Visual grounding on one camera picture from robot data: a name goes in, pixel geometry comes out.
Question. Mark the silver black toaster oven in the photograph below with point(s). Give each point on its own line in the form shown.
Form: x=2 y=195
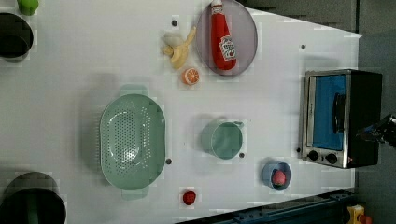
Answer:
x=338 y=104

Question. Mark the green mug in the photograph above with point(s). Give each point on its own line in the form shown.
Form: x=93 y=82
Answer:
x=223 y=138

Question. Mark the red tomato toy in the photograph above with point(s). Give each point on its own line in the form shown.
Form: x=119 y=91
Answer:
x=189 y=197

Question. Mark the red plush ketchup bottle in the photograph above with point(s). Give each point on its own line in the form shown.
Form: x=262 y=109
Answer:
x=223 y=49

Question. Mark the blue metal frame rail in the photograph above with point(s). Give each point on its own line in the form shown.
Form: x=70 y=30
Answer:
x=326 y=208

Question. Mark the black pot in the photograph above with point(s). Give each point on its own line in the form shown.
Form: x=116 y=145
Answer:
x=16 y=36
x=33 y=198

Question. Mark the orange slice toy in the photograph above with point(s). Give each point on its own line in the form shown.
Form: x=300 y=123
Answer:
x=190 y=76

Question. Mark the black pot upper left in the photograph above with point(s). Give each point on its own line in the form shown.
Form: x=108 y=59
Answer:
x=16 y=36

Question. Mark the blue small bowl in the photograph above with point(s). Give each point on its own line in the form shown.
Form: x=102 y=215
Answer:
x=268 y=170

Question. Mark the pink strawberry toy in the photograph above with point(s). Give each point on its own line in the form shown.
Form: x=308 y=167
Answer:
x=278 y=178

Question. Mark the green perforated colander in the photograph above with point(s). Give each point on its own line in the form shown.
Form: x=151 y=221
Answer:
x=132 y=142

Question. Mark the black pot lower left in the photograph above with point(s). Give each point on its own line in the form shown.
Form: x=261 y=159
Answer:
x=33 y=198

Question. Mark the yellow plush peeled banana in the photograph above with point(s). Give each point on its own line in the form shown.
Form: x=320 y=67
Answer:
x=177 y=48

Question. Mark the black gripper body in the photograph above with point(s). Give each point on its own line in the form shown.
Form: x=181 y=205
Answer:
x=383 y=132

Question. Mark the green pepper toy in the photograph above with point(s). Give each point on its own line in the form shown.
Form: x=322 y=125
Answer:
x=28 y=7

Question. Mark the grey round plate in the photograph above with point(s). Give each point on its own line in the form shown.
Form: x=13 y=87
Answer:
x=243 y=32

